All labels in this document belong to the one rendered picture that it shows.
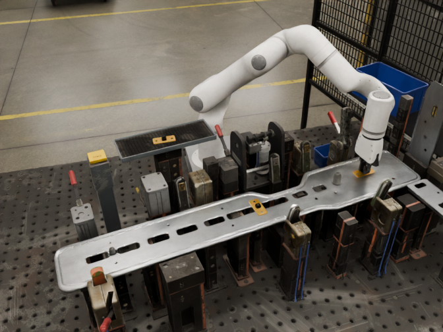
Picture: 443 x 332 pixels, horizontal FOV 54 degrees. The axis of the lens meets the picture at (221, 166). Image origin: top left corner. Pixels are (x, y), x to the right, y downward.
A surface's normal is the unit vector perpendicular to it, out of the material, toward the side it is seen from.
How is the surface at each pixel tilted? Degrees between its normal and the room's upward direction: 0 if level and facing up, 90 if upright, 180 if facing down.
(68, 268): 0
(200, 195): 90
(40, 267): 0
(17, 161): 0
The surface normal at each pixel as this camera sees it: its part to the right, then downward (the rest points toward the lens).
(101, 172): 0.40, 0.55
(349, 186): -0.02, -0.80
